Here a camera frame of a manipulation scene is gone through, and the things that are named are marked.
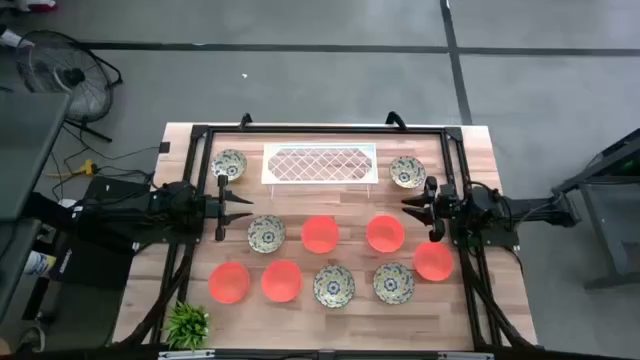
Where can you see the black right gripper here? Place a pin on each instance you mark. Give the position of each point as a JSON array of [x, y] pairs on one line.
[[442, 205]]

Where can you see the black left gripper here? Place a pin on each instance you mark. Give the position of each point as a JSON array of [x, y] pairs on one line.
[[221, 207]]

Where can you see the yellow floral patterned bowl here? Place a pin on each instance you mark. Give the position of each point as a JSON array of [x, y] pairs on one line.
[[407, 172], [266, 234], [334, 286], [394, 283], [229, 162]]

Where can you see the orange plastic bowl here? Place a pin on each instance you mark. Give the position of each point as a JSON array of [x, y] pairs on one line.
[[433, 261], [281, 281], [385, 233], [229, 282], [320, 234]]

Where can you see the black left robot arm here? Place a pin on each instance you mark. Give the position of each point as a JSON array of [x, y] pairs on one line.
[[170, 205]]

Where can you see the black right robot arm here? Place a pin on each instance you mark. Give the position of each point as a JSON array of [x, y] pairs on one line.
[[530, 207]]

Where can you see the small black box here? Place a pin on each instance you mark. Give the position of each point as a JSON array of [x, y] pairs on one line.
[[164, 147]]

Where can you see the small green potted plant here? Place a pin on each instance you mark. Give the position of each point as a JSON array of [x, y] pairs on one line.
[[187, 325]]

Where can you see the yellow power plug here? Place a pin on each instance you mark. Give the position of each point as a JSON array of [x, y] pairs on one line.
[[89, 167]]

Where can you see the black equipment case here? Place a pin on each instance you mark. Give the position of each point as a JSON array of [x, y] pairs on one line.
[[90, 270]]

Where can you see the grey metal stand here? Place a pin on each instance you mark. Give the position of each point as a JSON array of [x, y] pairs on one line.
[[605, 235]]

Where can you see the white printed container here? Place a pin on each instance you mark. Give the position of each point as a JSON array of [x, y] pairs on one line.
[[40, 262]]

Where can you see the black floor fan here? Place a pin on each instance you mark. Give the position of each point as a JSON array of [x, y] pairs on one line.
[[75, 76]]

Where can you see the grey side table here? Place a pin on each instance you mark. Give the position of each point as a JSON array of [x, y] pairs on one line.
[[25, 150]]

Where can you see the person's shoe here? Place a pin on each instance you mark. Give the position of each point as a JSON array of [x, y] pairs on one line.
[[35, 6], [12, 39]]

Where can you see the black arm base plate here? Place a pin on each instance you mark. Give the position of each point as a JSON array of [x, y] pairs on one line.
[[500, 240], [150, 239]]

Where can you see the black frame clamp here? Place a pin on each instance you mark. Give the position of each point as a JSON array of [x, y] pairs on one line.
[[245, 120], [397, 120]]

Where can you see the black aluminium table frame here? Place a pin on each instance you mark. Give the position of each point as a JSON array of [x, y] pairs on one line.
[[325, 130]]

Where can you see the silver metal bracket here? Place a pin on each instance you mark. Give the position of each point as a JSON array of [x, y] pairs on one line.
[[465, 356], [185, 355]]

